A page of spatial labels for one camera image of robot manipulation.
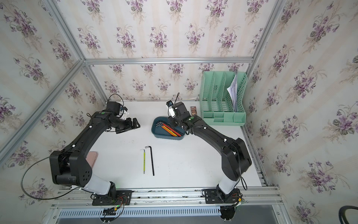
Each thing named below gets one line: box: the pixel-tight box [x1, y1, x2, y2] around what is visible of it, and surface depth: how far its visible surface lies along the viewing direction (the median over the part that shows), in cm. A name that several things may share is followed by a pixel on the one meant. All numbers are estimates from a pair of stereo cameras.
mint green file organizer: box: [199, 70, 248, 126], surface depth 107 cm
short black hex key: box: [144, 145, 155, 176], surface depth 88 cm
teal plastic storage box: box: [151, 116, 186, 140], surface depth 101 cm
